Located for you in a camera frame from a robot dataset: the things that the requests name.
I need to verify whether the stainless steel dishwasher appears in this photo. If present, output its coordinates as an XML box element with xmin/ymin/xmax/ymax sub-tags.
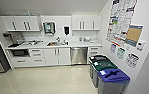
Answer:
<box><xmin>70</xmin><ymin>46</ymin><xmax>89</xmax><ymax>66</ymax></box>

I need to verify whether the chrome sink faucet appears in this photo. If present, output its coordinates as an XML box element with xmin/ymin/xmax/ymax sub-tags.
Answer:
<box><xmin>55</xmin><ymin>35</ymin><xmax>62</xmax><ymax>44</ymax></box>

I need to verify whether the stainless steel sink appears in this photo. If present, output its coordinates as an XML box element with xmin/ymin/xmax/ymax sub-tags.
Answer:
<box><xmin>46</xmin><ymin>40</ymin><xmax>70</xmax><ymax>47</ymax></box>

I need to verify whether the white double-door base cabinet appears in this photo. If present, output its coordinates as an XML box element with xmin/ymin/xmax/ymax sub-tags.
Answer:
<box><xmin>43</xmin><ymin>47</ymin><xmax>72</xmax><ymax>67</ymax></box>

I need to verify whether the white drawer stack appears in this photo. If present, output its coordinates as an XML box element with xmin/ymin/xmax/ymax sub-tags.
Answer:
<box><xmin>87</xmin><ymin>45</ymin><xmax>103</xmax><ymax>58</ymax></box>
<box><xmin>29</xmin><ymin>48</ymin><xmax>46</xmax><ymax>67</ymax></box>

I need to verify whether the grey bin black lid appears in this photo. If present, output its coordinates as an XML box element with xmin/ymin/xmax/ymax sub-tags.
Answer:
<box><xmin>88</xmin><ymin>54</ymin><xmax>109</xmax><ymax>80</ymax></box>

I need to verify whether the steel paper towel dispenser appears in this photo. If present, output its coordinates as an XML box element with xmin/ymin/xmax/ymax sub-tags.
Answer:
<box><xmin>42</xmin><ymin>21</ymin><xmax>56</xmax><ymax>35</ymax></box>

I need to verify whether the grey bin green lid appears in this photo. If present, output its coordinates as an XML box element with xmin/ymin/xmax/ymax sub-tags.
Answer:
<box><xmin>91</xmin><ymin>60</ymin><xmax>119</xmax><ymax>88</ymax></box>

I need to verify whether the small blue printed notice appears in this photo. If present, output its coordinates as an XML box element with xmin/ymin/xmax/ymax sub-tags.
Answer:
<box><xmin>109</xmin><ymin>43</ymin><xmax>117</xmax><ymax>54</ymax></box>

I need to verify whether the small white printed notice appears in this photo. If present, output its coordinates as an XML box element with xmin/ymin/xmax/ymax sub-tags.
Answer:
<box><xmin>125</xmin><ymin>52</ymin><xmax>141</xmax><ymax>69</ymax></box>
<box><xmin>116</xmin><ymin>47</ymin><xmax>126</xmax><ymax>60</ymax></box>

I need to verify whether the black built-in microwave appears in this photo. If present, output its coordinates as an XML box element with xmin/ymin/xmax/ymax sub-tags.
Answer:
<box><xmin>10</xmin><ymin>48</ymin><xmax>31</xmax><ymax>58</ymax></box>

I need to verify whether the wide white drawer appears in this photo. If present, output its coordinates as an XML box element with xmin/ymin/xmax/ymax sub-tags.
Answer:
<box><xmin>11</xmin><ymin>57</ymin><xmax>31</xmax><ymax>68</ymax></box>

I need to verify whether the pale blue bottle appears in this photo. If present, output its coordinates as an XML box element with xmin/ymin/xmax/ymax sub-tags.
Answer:
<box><xmin>26</xmin><ymin>10</ymin><xmax>32</xmax><ymax>17</ymax></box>

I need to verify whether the black coffee maker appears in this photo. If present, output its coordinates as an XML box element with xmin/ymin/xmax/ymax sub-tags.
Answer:
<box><xmin>3</xmin><ymin>32</ymin><xmax>24</xmax><ymax>48</ymax></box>

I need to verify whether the blue framed cork board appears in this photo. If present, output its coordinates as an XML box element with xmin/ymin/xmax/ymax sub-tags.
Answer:
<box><xmin>124</xmin><ymin>23</ymin><xmax>144</xmax><ymax>48</ymax></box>

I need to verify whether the large colourful wall poster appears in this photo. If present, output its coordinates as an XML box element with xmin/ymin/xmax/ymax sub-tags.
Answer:
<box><xmin>106</xmin><ymin>0</ymin><xmax>138</xmax><ymax>43</ymax></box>

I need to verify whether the white wall thermostat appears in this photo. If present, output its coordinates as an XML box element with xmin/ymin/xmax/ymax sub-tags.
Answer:
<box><xmin>136</xmin><ymin>39</ymin><xmax>146</xmax><ymax>51</ymax></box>

